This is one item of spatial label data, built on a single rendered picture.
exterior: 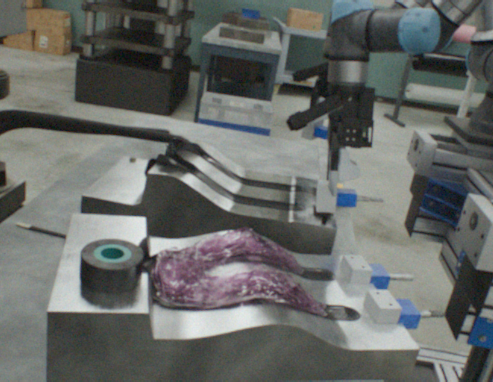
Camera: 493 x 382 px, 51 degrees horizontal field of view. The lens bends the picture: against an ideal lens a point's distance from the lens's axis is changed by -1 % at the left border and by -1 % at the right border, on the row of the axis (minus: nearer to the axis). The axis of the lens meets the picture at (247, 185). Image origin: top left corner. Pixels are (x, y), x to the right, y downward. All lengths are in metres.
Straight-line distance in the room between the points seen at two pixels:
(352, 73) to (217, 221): 0.38
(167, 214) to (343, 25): 0.48
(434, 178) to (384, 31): 0.57
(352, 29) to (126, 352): 0.66
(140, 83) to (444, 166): 3.91
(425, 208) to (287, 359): 0.81
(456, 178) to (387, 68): 6.34
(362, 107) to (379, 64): 6.70
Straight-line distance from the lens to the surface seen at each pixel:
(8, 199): 1.28
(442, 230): 1.49
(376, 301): 0.82
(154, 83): 5.00
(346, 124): 0.99
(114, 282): 0.67
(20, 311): 0.84
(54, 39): 7.64
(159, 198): 1.01
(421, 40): 0.94
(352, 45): 0.99
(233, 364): 0.72
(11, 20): 1.52
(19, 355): 0.77
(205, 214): 1.01
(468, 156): 1.43
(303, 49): 7.53
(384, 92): 7.79
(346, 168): 1.00
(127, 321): 0.66
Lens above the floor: 1.29
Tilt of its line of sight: 21 degrees down
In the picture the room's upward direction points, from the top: 10 degrees clockwise
